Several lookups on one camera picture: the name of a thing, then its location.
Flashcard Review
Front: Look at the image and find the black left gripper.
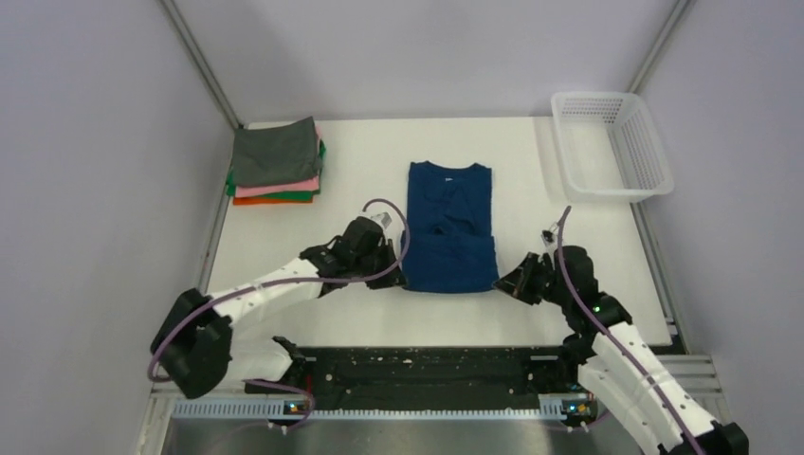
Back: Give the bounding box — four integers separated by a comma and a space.
353, 238, 409, 289

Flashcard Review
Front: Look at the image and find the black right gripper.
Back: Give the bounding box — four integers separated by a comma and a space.
492, 251, 571, 306

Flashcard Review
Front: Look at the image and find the dark blue t shirt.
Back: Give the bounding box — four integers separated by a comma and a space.
402, 161, 500, 294

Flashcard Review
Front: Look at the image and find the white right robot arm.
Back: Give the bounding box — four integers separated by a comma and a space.
494, 246, 749, 454

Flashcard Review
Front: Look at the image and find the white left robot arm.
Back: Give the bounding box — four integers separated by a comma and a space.
149, 212, 404, 399

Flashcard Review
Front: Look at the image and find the folded green t shirt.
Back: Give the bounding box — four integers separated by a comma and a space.
225, 166, 323, 199

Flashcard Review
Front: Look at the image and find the folded pink t shirt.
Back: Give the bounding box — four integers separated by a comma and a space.
228, 128, 322, 197

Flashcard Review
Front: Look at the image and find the white perforated plastic basket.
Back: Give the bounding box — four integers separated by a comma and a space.
551, 91, 675, 204

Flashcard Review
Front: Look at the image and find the folded grey t shirt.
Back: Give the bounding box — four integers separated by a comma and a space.
229, 117, 322, 188

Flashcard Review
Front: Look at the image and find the folded orange t shirt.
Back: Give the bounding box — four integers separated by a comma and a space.
232, 197, 314, 206

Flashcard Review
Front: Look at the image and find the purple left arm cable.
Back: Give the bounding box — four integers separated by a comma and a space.
147, 198, 412, 434

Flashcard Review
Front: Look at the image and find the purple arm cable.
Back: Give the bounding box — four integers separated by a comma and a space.
555, 205, 708, 455
147, 198, 412, 434

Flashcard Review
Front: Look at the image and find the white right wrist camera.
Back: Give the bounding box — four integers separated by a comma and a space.
540, 226, 558, 246

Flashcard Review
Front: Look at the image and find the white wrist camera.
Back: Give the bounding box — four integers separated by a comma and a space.
370, 211, 393, 230
540, 226, 558, 246

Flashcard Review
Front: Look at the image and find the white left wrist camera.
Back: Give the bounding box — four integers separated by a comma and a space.
370, 211, 393, 230

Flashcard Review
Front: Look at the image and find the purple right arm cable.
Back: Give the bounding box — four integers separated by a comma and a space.
555, 205, 708, 455

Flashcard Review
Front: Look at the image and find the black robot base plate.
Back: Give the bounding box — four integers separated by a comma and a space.
280, 347, 585, 410

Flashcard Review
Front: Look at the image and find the white slotted cable duct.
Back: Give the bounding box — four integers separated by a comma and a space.
172, 394, 594, 422

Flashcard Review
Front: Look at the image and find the right aluminium frame post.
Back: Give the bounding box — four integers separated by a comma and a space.
627, 0, 697, 94

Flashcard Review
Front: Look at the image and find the aluminium frame post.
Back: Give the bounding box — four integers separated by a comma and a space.
156, 0, 243, 130
627, 0, 697, 94

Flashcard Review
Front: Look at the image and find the left aluminium frame post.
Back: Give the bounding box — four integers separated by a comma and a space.
156, 0, 243, 130

